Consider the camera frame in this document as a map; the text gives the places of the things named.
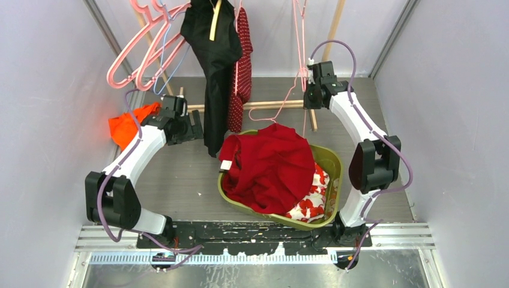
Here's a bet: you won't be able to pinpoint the light blue hanger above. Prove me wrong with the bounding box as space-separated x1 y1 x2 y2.
152 1 190 95

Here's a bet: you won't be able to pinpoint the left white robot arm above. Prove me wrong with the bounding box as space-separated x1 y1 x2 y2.
85 95 203 248

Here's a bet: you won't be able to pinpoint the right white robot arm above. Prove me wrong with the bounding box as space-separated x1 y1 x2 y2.
303 59 401 247

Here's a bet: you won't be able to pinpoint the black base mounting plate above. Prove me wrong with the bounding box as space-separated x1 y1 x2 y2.
136 221 373 268

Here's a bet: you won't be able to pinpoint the red poppy floral skirt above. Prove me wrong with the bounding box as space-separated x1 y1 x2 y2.
283 163 330 223

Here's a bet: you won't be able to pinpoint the pink hanger of red garment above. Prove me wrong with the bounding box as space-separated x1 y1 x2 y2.
248 67 308 123

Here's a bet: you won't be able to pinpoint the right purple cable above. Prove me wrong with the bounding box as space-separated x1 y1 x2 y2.
309 40 414 271

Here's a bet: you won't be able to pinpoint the dark red polka dot garment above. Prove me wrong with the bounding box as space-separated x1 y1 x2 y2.
227 7 253 133

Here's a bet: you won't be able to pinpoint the orange garment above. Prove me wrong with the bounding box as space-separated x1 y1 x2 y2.
108 102 161 151

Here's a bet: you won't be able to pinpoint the empty pink hangers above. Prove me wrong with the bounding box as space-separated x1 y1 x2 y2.
106 0 191 92

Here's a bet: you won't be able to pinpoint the black garment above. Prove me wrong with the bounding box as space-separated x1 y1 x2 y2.
180 1 242 158

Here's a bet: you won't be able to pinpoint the pink hanger of dotted garment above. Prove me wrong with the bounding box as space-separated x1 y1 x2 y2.
232 0 244 96

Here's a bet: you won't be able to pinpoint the yellow wooden hanger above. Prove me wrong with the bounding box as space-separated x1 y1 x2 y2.
209 0 222 41

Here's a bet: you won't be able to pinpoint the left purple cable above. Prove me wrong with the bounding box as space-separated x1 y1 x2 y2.
96 88 203 272

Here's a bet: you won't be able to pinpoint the plain red garment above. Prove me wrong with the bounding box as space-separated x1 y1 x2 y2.
219 124 315 215

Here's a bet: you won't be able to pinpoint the olive green plastic basket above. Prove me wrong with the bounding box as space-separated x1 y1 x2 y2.
218 130 343 231

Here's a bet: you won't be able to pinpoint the purple cable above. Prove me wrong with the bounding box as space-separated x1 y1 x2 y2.
96 88 203 272
309 40 414 271

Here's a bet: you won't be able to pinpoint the wooden clothes rack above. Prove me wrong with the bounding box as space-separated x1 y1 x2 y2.
133 0 346 132

